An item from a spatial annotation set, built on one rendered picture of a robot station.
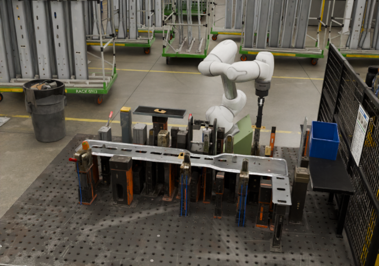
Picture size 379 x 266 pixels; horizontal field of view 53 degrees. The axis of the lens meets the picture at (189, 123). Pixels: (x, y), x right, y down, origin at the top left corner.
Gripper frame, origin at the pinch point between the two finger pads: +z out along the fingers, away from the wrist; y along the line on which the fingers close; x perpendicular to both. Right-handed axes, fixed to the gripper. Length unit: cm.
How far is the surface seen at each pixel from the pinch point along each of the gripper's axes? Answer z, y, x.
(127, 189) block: 46, 20, -78
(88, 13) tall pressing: 38, -710, -428
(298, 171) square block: 23.1, 15.1, 24.4
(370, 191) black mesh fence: 13, 44, 55
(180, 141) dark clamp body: 26, -16, -51
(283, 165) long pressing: 29.0, -0.8, 17.9
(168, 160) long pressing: 29, 8, -54
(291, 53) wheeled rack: 103, -676, 73
